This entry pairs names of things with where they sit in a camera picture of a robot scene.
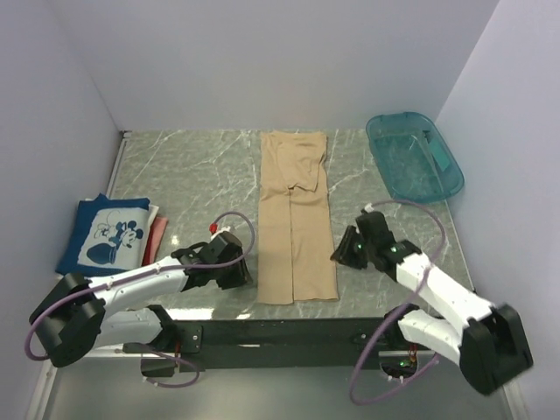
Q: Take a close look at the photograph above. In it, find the beige t shirt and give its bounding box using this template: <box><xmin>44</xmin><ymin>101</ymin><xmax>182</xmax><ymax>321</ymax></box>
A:
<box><xmin>257</xmin><ymin>131</ymin><xmax>339</xmax><ymax>305</ymax></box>

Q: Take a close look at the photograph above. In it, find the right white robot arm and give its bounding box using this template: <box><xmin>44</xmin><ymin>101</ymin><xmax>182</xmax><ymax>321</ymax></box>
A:
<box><xmin>331</xmin><ymin>211</ymin><xmax>534</xmax><ymax>396</ymax></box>

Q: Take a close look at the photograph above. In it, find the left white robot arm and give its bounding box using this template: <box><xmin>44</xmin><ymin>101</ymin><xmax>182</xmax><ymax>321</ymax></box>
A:
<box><xmin>29</xmin><ymin>231</ymin><xmax>251</xmax><ymax>368</ymax></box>

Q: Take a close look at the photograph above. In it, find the black base beam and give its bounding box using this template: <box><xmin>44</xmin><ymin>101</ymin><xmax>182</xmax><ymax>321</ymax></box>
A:
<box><xmin>139</xmin><ymin>317</ymin><xmax>421</xmax><ymax>378</ymax></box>

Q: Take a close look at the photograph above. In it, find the teal plastic bin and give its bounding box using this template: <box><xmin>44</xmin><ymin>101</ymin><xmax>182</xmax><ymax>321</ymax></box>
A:
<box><xmin>366</xmin><ymin>111</ymin><xmax>465</xmax><ymax>204</ymax></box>

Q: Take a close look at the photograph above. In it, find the blue folded printed t shirt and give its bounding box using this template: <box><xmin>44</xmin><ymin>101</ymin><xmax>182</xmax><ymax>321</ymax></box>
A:
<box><xmin>55</xmin><ymin>194</ymin><xmax>150</xmax><ymax>277</ymax></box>

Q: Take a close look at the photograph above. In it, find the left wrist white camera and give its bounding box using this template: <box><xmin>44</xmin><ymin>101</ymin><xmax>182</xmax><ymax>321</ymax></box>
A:
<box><xmin>209</xmin><ymin>223</ymin><xmax>235</xmax><ymax>238</ymax></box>

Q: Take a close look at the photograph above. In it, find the wrist white camera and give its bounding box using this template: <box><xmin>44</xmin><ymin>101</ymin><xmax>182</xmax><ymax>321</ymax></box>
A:
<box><xmin>360</xmin><ymin>203</ymin><xmax>376</xmax><ymax>214</ymax></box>
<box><xmin>209</xmin><ymin>223</ymin><xmax>235</xmax><ymax>238</ymax></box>

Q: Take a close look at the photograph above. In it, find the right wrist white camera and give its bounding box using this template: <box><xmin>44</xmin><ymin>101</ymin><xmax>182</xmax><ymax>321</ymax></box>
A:
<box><xmin>360</xmin><ymin>203</ymin><xmax>376</xmax><ymax>214</ymax></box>

